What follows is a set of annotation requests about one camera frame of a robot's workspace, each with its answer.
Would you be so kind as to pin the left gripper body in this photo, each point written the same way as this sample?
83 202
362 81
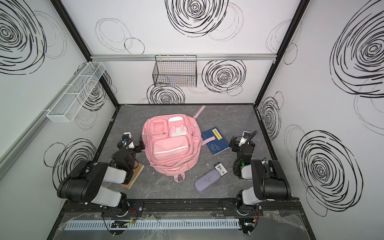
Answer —
132 146

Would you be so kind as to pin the aluminium wall rail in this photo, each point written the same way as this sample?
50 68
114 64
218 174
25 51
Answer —
183 57

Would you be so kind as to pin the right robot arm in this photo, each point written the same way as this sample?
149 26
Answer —
267 176

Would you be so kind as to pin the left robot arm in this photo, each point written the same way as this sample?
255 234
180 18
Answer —
84 183

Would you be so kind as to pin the white slotted cable duct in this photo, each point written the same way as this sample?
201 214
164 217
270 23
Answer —
115 225

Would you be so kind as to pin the pink student backpack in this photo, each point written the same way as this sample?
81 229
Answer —
173 143

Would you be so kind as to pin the small black white card box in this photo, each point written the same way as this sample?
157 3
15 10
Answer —
220 168

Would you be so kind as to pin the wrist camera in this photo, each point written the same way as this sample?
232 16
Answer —
126 135
246 135

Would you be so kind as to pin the purple glasses case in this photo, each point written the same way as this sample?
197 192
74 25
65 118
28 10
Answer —
207 181

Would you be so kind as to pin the clear acrylic wall shelf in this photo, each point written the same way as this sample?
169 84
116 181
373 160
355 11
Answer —
83 92

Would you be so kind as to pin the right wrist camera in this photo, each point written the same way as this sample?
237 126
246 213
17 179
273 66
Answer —
246 135

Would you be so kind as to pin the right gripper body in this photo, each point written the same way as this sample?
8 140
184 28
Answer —
240 144

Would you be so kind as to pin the black wire basket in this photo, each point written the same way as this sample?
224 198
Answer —
176 73

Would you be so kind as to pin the brown book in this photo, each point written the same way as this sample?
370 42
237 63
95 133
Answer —
136 173

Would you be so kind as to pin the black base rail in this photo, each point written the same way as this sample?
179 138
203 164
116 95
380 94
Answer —
227 207

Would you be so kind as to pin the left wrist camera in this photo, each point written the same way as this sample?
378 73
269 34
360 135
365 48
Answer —
126 135

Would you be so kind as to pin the blue book yellow label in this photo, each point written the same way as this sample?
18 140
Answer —
215 140

